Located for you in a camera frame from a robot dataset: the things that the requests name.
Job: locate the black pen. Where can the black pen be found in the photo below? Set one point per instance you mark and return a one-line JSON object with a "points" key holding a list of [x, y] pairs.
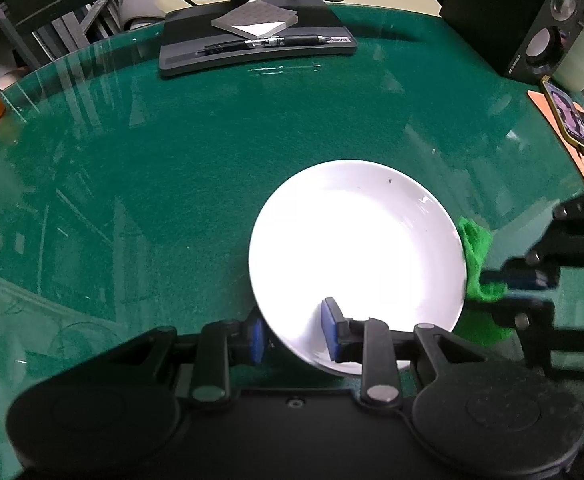
{"points": [[292, 40]]}

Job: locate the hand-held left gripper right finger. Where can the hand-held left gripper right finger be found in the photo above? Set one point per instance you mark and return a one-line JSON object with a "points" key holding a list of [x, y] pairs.
{"points": [[331, 332]]}

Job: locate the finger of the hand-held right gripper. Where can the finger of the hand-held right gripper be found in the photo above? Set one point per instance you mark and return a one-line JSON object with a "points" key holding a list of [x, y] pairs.
{"points": [[521, 312], [521, 279]]}

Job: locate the white round appliance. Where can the white round appliance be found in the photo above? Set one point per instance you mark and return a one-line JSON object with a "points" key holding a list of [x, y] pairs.
{"points": [[147, 5]]}

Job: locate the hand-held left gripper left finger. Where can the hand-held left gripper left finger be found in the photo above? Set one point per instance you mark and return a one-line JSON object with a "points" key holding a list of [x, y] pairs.
{"points": [[257, 339]]}

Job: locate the dark grey monitor stand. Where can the dark grey monitor stand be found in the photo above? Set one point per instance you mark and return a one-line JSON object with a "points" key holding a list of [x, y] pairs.
{"points": [[197, 62]]}

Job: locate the grey notepad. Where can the grey notepad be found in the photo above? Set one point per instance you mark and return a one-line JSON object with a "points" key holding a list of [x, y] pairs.
{"points": [[257, 17]]}

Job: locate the grey metal frame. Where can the grey metal frame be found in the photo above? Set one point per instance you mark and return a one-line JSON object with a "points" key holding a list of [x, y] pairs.
{"points": [[92, 20]]}

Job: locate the green cloth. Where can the green cloth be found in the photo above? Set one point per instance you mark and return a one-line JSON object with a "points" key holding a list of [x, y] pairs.
{"points": [[474, 250]]}

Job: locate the black speaker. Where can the black speaker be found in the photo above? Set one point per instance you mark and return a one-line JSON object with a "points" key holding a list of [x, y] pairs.
{"points": [[546, 35]]}

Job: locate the white round plate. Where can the white round plate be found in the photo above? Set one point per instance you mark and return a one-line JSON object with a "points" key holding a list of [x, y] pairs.
{"points": [[351, 240]]}

